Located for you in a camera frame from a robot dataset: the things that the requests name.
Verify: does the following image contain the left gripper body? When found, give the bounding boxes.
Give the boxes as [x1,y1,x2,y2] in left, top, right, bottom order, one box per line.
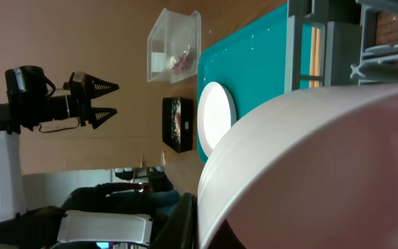
[52,73,92,127]

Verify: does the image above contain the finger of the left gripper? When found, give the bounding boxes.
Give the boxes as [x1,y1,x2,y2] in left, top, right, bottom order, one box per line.
[88,107,117,129]
[85,74,120,100]

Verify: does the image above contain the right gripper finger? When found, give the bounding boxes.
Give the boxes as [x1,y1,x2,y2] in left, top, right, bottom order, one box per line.
[150,193,196,249]

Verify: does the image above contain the rice and peanut scraps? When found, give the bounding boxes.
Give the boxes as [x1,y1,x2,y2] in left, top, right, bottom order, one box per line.
[171,100,181,142]

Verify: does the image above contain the white tissue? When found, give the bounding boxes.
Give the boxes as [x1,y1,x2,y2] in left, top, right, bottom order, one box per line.
[166,55,179,70]

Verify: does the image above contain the red snack wrapper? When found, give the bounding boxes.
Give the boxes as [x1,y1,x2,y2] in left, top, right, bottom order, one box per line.
[171,46,194,73]

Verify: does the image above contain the large white plate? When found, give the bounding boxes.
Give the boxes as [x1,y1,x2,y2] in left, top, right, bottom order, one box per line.
[197,82,237,157]

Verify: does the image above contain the small white bowl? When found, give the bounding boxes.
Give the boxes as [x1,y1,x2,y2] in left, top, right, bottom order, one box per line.
[198,84,398,248]

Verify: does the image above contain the wooden chopstick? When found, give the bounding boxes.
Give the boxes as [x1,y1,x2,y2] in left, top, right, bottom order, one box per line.
[310,27,318,76]
[314,28,321,76]

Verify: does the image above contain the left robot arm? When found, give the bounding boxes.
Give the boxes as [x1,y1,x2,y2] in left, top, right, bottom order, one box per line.
[0,66,152,248]

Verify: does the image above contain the grey dishwasher rack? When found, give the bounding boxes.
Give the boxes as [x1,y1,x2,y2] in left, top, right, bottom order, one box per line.
[284,0,398,93]

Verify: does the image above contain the black rectangular tray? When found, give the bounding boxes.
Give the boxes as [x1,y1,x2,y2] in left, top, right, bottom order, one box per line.
[162,97,193,153]

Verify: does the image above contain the clear plastic bin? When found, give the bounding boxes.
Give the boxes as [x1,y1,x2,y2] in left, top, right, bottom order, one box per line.
[146,8,202,84]

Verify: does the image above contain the teal serving tray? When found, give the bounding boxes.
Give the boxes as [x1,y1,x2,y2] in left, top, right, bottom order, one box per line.
[196,3,314,165]

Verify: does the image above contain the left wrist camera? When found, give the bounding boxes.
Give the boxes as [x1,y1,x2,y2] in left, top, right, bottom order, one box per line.
[71,71,86,84]

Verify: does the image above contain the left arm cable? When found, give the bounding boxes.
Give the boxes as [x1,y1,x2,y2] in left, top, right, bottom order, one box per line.
[38,74,82,134]

